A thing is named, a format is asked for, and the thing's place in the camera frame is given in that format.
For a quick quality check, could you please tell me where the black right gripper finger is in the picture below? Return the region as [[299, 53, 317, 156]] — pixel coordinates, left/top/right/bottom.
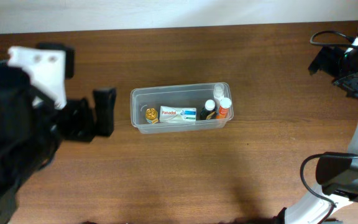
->
[[333, 79, 358, 100], [308, 58, 321, 75]]

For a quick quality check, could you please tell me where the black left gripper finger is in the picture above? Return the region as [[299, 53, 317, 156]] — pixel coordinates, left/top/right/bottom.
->
[[36, 42, 75, 79], [93, 88, 117, 137]]

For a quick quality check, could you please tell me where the gold-lidded balm jar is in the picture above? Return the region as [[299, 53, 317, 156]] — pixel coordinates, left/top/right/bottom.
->
[[145, 108, 158, 124]]

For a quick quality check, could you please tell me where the clear plastic container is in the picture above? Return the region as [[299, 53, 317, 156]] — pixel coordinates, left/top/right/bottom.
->
[[131, 83, 234, 134]]

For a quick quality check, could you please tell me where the white Panadol medicine box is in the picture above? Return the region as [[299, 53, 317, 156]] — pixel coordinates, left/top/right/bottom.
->
[[159, 106, 197, 123]]

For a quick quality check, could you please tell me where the orange tube white cap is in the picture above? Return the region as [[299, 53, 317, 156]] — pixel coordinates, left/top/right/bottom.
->
[[216, 98, 232, 119]]

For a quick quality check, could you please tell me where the white translucent tube bottle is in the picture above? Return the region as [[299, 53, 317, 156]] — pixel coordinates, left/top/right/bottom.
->
[[213, 83, 225, 110]]

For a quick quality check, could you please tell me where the black bottle white cap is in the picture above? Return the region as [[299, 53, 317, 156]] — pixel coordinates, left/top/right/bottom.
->
[[200, 100, 216, 120]]

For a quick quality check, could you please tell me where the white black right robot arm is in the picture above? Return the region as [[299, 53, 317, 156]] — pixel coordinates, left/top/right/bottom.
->
[[271, 31, 358, 223]]

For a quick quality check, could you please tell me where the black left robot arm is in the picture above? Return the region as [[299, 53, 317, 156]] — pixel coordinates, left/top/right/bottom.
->
[[0, 42, 117, 223]]

